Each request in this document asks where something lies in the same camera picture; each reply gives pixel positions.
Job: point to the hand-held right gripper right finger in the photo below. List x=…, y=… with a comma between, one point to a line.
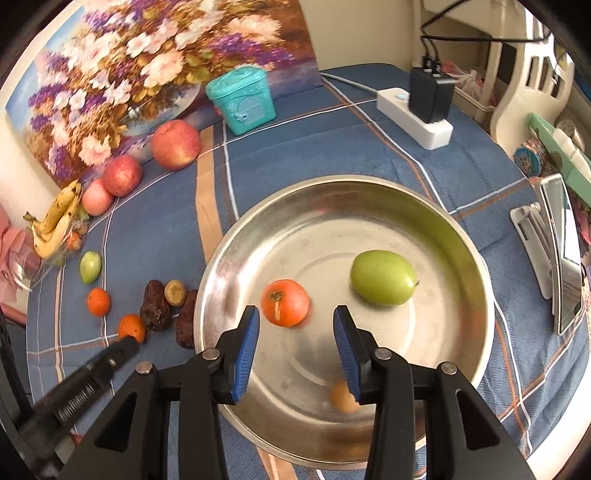
x=346, y=355

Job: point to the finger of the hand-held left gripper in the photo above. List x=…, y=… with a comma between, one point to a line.
x=92, y=374

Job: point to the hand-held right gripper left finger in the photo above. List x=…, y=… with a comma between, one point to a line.
x=244, y=355

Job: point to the round steel plate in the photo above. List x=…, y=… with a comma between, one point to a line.
x=369, y=350

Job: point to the brown longan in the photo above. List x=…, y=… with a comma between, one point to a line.
x=339, y=399
x=176, y=292

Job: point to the orange tangerine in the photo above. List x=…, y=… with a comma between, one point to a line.
x=131, y=325
x=99, y=302

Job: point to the dried red date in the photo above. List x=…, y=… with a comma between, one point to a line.
x=187, y=323
x=156, y=307

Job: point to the tangerine with stem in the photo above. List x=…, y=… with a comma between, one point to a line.
x=291, y=304

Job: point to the green jujube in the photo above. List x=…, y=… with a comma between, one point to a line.
x=383, y=279
x=90, y=266

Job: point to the clear bag of small fruits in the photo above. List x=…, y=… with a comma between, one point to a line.
x=74, y=240

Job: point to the pink bouquet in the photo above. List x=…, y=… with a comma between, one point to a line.
x=11, y=249

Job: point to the bunch of yellow bananas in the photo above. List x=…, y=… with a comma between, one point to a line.
x=53, y=224

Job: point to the pink apple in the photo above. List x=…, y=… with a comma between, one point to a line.
x=96, y=198

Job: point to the medium red apple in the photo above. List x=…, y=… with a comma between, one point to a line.
x=122, y=175

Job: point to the large red apple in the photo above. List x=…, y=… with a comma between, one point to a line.
x=176, y=144

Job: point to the white phone stand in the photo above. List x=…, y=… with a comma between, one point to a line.
x=531, y=230

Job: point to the smartphone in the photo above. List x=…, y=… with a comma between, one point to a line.
x=561, y=258

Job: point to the white power strip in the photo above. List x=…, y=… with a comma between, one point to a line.
x=434, y=136

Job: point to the teal house-shaped box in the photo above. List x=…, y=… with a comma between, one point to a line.
x=242, y=99

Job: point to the round patterned tin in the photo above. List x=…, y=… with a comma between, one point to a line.
x=528, y=159

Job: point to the black charger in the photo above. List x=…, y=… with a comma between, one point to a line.
x=420, y=92
x=444, y=99

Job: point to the long green box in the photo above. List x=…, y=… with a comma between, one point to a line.
x=577, y=177

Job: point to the pink plastic bag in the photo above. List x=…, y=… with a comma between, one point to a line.
x=471, y=83

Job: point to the white tube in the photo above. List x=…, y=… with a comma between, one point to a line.
x=570, y=147

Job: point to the white chair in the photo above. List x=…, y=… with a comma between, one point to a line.
x=517, y=101

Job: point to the flower painting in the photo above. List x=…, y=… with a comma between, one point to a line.
x=138, y=46

